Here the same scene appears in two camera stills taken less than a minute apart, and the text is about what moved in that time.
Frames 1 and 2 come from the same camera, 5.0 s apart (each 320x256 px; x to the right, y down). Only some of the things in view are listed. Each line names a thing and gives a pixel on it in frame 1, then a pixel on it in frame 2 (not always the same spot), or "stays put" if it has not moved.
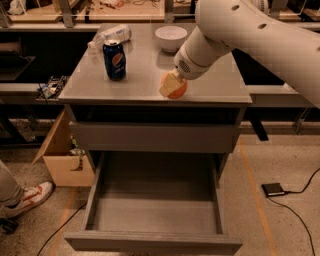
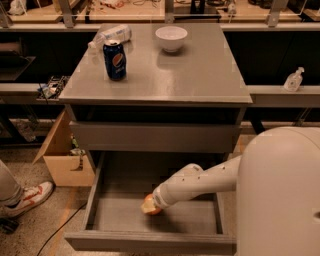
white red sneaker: [29, 198] stays put
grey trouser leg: [10, 189] stays put
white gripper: [188, 69] -> [158, 199]
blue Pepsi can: [115, 60] stays put
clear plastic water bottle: [111, 32] stays put
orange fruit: [178, 93] -> [148, 205]
